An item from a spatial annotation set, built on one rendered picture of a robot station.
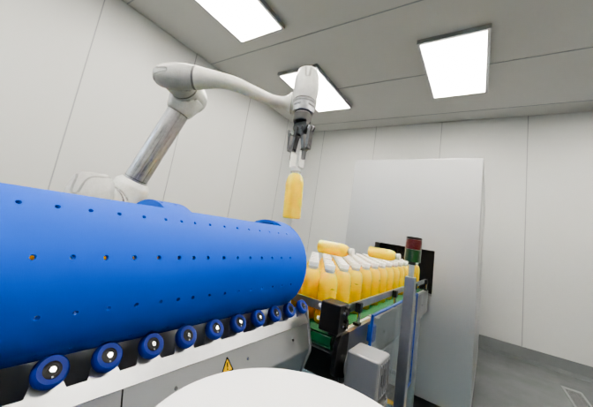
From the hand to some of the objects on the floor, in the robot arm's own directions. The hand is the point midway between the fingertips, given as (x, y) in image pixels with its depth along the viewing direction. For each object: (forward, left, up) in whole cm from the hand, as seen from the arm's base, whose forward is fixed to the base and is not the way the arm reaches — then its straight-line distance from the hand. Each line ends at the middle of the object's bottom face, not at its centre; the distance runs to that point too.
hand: (296, 161), depth 111 cm
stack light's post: (+37, +36, -149) cm, 158 cm away
